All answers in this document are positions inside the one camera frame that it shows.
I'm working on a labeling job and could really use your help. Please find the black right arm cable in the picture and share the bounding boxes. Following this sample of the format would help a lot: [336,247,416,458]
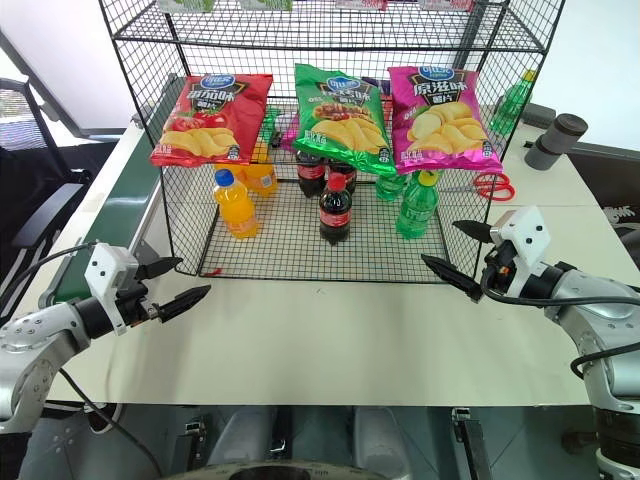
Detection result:
[479,267,640,381]

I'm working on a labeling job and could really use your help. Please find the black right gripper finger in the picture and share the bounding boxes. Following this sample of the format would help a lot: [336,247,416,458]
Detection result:
[451,219,495,245]
[420,253,485,304]

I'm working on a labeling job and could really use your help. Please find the magenta potato chips bag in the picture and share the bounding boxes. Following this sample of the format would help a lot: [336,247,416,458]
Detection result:
[387,65,504,176]

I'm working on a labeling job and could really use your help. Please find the cola bottle red cap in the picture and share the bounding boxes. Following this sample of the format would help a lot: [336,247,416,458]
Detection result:
[318,173,354,247]

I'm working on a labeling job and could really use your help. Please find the purple snack package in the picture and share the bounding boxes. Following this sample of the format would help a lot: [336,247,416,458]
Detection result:
[361,75,394,97]

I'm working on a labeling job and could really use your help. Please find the red potato chips bag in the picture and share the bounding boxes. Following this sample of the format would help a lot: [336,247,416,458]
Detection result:
[149,73,275,168]

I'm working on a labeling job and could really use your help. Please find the red handled scissors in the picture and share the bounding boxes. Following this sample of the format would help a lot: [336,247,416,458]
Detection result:
[439,171,517,202]

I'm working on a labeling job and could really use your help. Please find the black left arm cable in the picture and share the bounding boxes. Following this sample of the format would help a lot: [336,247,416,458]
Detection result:
[0,241,99,311]

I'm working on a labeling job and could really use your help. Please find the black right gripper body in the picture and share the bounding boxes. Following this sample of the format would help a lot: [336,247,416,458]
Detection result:
[481,239,517,297]

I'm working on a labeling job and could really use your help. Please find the green potato chips bag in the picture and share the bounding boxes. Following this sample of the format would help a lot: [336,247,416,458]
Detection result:
[290,62,399,177]

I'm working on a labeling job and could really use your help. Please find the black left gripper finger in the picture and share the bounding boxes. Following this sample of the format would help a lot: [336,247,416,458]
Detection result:
[136,257,185,282]
[149,285,213,322]

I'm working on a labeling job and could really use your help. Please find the green conveyor belt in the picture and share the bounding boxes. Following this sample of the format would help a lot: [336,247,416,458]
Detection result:
[36,73,187,307]

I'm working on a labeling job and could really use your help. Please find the black wire rack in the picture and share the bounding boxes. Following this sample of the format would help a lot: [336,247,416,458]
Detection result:
[97,0,567,285]

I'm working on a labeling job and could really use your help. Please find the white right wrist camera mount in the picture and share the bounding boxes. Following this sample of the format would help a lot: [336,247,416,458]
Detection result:
[491,205,550,297]

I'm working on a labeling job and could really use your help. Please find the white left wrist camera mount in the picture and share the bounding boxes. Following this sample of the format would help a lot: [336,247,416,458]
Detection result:
[83,242,140,337]

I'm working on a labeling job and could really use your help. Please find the green snack package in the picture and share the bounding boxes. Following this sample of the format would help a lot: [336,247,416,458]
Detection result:
[156,0,217,13]

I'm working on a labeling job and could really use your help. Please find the grey foam roll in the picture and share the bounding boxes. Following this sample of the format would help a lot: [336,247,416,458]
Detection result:
[523,113,589,172]

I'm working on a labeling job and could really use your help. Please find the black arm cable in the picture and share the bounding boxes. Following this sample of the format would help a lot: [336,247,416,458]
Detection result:
[479,267,640,381]
[0,241,99,311]

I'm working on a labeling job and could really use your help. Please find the green soda bottle yellow cap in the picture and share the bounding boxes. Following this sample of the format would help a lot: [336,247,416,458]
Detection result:
[488,69,538,137]
[395,169,441,241]

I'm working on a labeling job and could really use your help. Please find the small green bottle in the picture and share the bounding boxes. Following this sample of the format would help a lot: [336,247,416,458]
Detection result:
[259,106,284,149]

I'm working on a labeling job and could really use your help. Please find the orange juice bottle blue cap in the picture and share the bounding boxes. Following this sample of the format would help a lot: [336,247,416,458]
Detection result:
[213,168,261,242]

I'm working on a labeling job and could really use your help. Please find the pink snack bag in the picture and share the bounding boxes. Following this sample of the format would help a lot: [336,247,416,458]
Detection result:
[279,113,302,152]

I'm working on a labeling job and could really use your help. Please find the black office chair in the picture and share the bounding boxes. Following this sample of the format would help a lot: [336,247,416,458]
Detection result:
[0,76,94,302]

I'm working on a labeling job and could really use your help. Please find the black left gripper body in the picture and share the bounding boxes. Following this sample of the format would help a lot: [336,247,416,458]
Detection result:
[115,263,154,329]

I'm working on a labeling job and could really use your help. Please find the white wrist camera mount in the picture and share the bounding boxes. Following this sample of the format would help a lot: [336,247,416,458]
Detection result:
[83,242,140,337]
[491,205,550,297]

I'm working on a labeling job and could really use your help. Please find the black metal table bracket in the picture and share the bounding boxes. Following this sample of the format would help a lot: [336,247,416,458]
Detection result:
[451,406,495,480]

